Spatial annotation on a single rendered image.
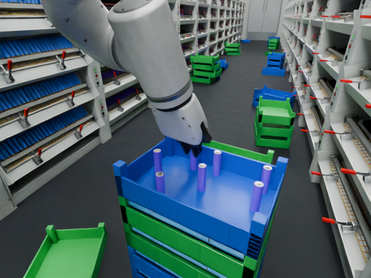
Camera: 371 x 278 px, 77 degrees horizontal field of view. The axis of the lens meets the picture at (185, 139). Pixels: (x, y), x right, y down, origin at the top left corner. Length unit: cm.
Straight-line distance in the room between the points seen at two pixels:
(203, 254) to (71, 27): 42
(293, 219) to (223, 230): 72
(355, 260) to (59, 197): 114
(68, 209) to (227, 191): 80
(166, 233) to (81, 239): 56
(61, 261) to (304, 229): 90
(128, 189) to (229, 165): 24
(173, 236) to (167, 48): 35
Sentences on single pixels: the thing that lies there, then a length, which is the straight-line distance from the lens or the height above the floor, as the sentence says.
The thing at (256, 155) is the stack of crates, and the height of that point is 28.
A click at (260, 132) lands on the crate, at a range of 152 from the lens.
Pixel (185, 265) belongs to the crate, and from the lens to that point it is 54.
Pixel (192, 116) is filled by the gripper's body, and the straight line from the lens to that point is 41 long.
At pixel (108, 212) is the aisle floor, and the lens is 109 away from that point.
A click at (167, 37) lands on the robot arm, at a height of 71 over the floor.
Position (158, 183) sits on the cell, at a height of 45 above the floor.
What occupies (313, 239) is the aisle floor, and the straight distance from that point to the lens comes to 106.
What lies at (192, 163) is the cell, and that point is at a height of 43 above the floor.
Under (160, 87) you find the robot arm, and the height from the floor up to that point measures 64.
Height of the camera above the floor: 74
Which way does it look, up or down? 28 degrees down
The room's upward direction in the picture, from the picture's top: straight up
